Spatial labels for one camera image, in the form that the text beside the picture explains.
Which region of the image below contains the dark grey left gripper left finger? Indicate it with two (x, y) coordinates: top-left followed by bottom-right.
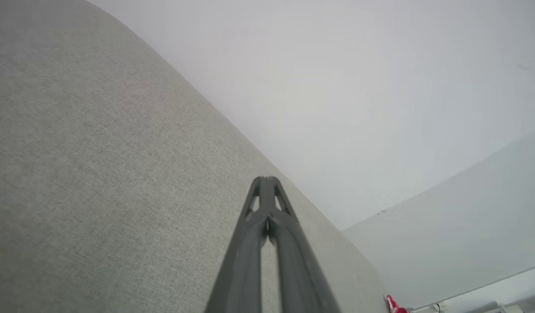
(204, 176), (268, 313)

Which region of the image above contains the grey fabric sofa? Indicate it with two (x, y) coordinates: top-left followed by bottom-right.
(0, 0), (390, 313)

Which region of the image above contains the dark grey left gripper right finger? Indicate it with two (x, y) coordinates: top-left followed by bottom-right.
(266, 176), (342, 313)

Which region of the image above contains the red and white jersey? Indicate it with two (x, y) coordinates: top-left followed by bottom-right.
(385, 294), (409, 313)

